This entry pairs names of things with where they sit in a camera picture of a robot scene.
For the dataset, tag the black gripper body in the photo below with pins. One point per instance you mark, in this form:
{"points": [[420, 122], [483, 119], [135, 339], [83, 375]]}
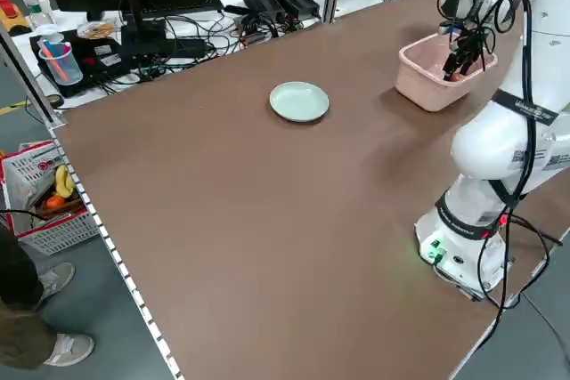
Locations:
{"points": [[467, 44]]}

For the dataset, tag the red yellow apple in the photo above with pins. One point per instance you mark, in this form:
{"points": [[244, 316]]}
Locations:
{"points": [[455, 78]]}

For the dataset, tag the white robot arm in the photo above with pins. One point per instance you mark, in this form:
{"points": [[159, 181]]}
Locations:
{"points": [[490, 148]]}

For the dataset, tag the pale pink storage box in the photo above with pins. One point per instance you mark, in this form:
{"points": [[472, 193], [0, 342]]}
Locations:
{"points": [[427, 91]]}

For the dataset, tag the green round plate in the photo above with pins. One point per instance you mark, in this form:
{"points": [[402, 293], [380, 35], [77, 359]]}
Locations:
{"points": [[298, 102]]}

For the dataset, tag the black keyboard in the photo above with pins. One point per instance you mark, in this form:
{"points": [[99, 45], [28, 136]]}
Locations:
{"points": [[187, 2]]}

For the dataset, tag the black flat case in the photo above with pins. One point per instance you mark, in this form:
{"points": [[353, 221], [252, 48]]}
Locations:
{"points": [[93, 64]]}

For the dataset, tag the clear measuring cup with pens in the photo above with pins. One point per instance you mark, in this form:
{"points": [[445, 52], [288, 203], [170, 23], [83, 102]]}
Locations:
{"points": [[62, 66]]}

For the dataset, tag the black tape roll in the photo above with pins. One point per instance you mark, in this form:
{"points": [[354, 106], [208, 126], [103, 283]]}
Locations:
{"points": [[54, 102]]}

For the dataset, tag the yellow banana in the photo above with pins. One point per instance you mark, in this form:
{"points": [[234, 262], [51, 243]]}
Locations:
{"points": [[62, 182]]}

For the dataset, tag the orange fruit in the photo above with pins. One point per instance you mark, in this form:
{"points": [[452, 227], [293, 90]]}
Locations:
{"points": [[55, 202]]}

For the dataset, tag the white plastic basket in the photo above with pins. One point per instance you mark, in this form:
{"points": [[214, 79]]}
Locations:
{"points": [[58, 228]]}

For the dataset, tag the person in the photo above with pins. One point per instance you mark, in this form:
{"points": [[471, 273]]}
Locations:
{"points": [[18, 309]]}

